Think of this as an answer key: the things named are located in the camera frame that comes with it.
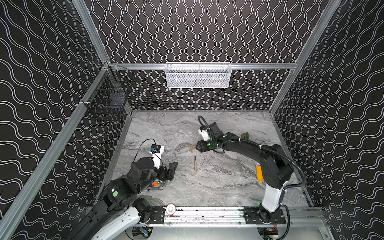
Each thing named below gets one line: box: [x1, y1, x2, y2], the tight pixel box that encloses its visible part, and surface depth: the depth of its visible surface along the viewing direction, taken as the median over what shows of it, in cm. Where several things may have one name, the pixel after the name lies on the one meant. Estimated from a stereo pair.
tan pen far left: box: [194, 155, 197, 175], surface depth 94 cm
